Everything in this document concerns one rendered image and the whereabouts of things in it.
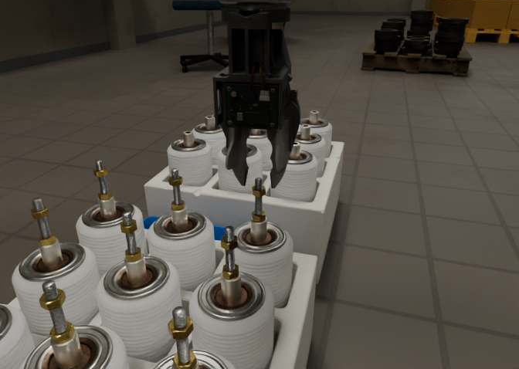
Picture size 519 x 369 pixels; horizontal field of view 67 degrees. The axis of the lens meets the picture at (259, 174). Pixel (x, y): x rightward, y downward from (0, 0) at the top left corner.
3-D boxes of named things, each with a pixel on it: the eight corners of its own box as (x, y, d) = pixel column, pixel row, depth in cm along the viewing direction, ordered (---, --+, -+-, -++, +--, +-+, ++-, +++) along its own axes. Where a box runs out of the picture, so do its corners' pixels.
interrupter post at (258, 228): (252, 245, 53) (252, 225, 52) (248, 235, 55) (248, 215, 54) (269, 242, 54) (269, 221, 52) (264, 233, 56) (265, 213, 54)
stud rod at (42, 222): (45, 255, 48) (29, 201, 45) (48, 250, 49) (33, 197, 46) (53, 255, 49) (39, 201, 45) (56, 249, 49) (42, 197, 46)
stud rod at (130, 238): (137, 264, 47) (127, 209, 44) (141, 267, 46) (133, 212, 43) (129, 268, 46) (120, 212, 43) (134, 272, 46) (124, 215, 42)
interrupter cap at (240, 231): (237, 259, 50) (237, 255, 50) (226, 228, 57) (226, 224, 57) (293, 250, 52) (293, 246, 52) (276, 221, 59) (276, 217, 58)
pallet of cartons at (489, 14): (438, 31, 578) (444, -3, 558) (510, 33, 555) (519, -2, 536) (453, 42, 463) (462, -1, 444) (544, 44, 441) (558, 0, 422)
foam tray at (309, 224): (338, 199, 116) (344, 142, 108) (318, 285, 82) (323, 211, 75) (215, 182, 126) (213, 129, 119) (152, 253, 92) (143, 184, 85)
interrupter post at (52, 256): (42, 271, 48) (35, 248, 47) (45, 259, 50) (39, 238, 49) (62, 267, 49) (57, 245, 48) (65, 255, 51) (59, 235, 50)
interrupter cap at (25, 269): (13, 289, 45) (11, 284, 45) (26, 252, 52) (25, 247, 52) (83, 276, 47) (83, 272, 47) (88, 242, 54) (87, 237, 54)
